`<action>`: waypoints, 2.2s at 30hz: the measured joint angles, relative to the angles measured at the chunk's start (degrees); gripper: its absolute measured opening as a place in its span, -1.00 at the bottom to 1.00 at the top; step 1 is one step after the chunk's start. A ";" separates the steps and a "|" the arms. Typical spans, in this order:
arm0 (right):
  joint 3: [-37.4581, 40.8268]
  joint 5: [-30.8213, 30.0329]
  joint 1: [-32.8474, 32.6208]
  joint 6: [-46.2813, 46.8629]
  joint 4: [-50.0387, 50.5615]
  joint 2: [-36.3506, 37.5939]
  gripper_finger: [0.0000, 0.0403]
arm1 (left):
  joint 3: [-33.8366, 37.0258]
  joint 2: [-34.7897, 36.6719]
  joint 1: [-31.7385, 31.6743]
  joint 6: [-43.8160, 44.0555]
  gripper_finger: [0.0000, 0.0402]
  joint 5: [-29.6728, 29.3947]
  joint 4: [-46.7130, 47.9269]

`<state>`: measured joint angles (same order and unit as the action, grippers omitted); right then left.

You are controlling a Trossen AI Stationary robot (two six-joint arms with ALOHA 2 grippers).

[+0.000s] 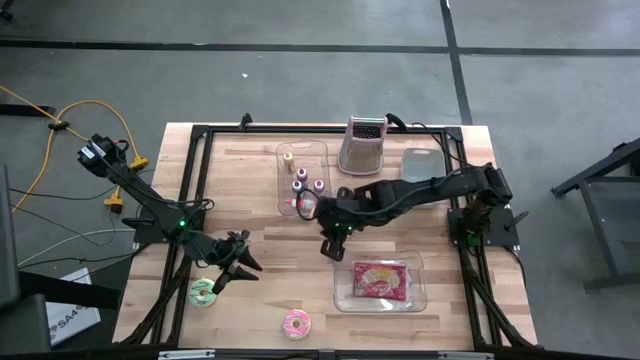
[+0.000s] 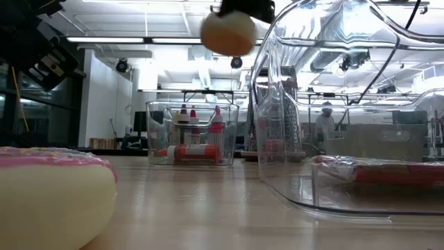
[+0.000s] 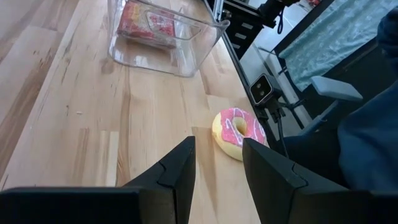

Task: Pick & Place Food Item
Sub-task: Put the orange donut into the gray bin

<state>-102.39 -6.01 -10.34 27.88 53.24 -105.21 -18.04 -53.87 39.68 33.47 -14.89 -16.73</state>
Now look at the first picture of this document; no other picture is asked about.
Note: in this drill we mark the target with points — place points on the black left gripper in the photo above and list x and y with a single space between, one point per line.
227 250

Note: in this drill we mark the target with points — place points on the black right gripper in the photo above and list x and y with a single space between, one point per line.
335 215

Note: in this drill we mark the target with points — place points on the pink capped red bottle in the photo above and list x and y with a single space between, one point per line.
296 203

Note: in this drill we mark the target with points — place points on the purple food colouring bottle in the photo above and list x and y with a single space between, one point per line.
297 186

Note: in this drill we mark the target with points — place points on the red food colouring bottle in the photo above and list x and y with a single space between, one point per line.
301 174

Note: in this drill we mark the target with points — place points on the red snack packet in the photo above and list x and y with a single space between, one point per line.
380 280

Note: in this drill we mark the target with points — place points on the pink iced toy donut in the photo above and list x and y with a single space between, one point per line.
289 327

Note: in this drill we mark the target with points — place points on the yellow food colouring bottle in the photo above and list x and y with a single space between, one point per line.
288 161

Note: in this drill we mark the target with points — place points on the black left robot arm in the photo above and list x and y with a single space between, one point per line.
145 200

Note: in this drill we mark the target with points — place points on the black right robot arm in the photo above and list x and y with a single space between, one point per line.
425 190

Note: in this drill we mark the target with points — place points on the green iced toy donut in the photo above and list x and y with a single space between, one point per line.
196 295

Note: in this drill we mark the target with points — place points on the clear plastic bin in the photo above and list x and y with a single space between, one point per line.
312 155
345 300

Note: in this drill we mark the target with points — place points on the metal box grater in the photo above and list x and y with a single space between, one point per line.
362 150

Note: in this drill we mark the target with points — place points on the grey plastic bin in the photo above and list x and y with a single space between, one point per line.
422 162

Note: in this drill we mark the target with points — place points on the white printed box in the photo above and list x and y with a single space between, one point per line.
70 315

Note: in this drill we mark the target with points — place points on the dark grey panel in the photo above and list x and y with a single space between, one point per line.
7 240

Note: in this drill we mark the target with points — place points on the black metal table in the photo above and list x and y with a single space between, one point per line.
600 172

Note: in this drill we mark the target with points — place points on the black floor bar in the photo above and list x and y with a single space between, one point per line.
25 110

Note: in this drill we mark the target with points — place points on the silver metal bracket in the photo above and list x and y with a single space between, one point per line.
186 354
465 355

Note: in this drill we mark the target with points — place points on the black frame clamp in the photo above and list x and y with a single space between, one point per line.
245 121

